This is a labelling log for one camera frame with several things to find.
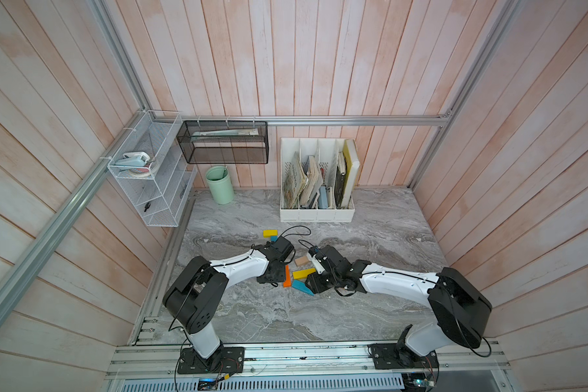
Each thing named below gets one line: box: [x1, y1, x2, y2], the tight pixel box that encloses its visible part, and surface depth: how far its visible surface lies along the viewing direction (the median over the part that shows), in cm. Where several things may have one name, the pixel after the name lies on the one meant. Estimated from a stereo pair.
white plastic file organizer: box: [279, 137, 356, 223], surface depth 107 cm
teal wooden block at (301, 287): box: [292, 279, 315, 296], surface depth 89 cm
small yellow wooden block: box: [262, 229, 279, 239], surface depth 106 cm
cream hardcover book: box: [341, 138, 361, 209], surface depth 100 cm
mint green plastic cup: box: [204, 164, 235, 205], surface depth 112 cm
